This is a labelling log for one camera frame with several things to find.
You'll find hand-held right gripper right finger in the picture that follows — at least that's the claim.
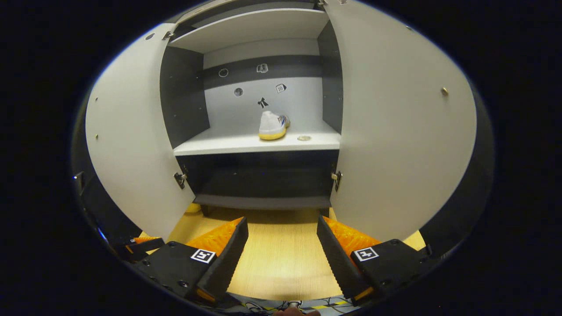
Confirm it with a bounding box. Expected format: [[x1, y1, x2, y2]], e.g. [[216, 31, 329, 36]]
[[316, 215, 433, 306]]

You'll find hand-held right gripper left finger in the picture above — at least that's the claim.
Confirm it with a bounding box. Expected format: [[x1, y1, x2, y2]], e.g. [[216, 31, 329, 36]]
[[134, 217, 249, 306]]

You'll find white striped shoe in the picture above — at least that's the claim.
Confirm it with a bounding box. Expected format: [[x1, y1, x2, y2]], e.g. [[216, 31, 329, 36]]
[[258, 111, 291, 141]]

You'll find beige cabinet drawer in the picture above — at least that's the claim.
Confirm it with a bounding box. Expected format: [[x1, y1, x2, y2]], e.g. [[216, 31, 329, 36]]
[[176, 0, 249, 26]]

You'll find black backdrop cloth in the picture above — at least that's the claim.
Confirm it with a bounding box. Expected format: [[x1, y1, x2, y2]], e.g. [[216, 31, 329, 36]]
[[72, 83, 495, 268]]

